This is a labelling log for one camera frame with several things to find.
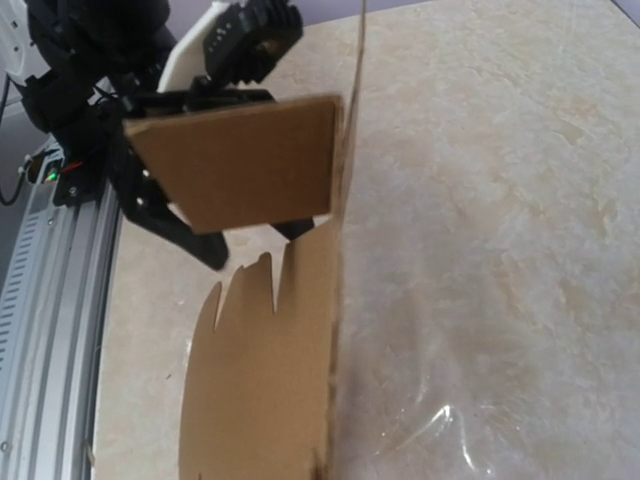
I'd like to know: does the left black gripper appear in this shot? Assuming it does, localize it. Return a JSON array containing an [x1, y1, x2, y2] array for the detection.
[[54, 74, 276, 271]]

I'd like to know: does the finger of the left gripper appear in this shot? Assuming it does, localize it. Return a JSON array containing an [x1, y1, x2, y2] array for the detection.
[[272, 218, 315, 241]]

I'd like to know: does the brown cardboard box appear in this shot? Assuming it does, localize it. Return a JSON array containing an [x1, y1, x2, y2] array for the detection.
[[123, 0, 369, 480]]

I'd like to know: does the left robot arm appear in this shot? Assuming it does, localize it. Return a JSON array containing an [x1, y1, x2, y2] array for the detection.
[[1, 1, 304, 271]]

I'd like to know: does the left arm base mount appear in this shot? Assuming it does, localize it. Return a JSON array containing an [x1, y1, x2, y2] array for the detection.
[[53, 145, 108, 207]]

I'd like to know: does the front aluminium rail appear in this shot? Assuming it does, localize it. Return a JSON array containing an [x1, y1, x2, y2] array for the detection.
[[0, 144, 124, 480]]

